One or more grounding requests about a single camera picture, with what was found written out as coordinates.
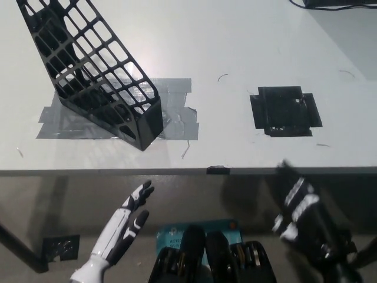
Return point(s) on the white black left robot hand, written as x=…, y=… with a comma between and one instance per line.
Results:
x=120, y=227

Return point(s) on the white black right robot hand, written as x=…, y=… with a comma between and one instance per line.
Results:
x=297, y=203

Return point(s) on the black mesh file shelf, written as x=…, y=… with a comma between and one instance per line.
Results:
x=147, y=123

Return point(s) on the teal cardboard box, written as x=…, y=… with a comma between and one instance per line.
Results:
x=171, y=236

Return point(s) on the black floor tape patch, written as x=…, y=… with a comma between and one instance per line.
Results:
x=60, y=247

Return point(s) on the small black tape strip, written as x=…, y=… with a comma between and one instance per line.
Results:
x=218, y=170

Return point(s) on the black table leg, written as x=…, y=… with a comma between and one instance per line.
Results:
x=25, y=253
x=368, y=255

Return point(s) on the black square tape patch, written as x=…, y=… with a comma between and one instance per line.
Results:
x=284, y=112

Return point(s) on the black flat device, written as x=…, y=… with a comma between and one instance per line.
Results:
x=338, y=2

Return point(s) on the grey duct tape patch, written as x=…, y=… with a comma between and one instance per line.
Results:
x=179, y=123

